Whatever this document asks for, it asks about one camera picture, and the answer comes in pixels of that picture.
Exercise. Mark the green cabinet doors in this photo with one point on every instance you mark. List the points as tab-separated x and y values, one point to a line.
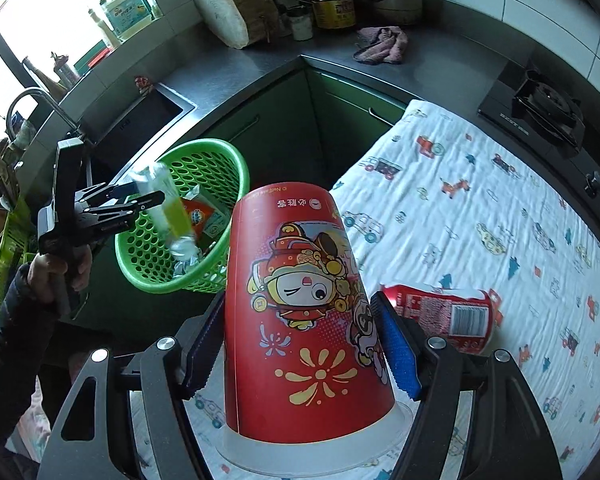
311	126

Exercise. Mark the red soda can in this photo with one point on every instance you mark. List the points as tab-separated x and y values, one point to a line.
464	317

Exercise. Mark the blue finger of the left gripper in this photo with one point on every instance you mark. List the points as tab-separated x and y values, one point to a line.
94	227
103	198

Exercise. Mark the white detergent jug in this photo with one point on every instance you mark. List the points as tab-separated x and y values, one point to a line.
126	17

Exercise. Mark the pink plastic bag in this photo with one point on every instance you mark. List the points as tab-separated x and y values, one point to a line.
33	427

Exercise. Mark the steel sink basin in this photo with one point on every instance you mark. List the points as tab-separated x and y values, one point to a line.
146	118

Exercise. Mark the person's left hand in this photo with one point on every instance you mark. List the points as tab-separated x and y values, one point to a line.
45	270

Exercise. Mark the white cartoon print cloth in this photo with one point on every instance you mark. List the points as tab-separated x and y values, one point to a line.
436	201

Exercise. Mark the white spray bottle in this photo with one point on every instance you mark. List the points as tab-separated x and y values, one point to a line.
110	38

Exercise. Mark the pink rag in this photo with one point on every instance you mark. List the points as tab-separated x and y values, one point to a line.
381	45

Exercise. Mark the black gas stove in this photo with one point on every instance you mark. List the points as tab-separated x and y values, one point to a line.
531	108

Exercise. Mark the large red cartoon cup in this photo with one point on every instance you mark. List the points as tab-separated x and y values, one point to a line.
306	384

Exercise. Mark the red sink scrubber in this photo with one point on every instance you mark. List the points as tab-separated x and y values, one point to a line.
143	84

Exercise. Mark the green plastic waste basket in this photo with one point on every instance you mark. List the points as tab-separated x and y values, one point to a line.
141	254

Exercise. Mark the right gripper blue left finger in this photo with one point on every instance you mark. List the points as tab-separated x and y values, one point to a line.
201	339

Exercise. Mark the clear green plastic bottle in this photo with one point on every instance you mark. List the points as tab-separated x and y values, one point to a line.
170	217

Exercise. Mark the round wooden chopping block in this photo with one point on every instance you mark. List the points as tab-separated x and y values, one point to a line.
240	23

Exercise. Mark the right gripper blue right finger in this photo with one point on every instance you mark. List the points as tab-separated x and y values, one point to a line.
400	351

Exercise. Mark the chrome kitchen faucet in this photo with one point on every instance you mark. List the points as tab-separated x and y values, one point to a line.
45	106

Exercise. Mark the small white jar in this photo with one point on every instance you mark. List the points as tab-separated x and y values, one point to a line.
301	24

